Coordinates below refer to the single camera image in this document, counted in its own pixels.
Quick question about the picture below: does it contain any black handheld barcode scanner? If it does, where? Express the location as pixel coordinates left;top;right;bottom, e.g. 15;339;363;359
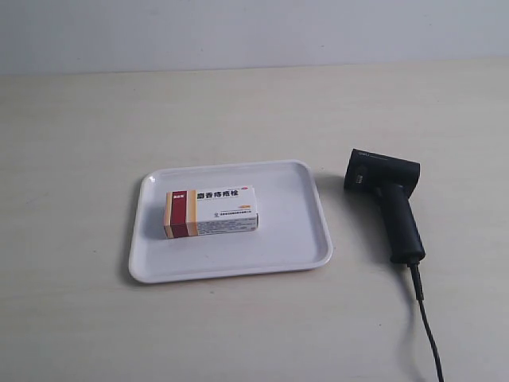
344;149;425;265

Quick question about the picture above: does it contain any white red medicine box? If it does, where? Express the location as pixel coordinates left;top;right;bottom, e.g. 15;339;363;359
164;185;259;239

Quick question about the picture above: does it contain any black scanner cable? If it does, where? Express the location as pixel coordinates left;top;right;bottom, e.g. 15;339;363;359
408;260;446;382

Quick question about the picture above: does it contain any white plastic tray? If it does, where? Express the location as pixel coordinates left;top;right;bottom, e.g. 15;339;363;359
128;160;333;283

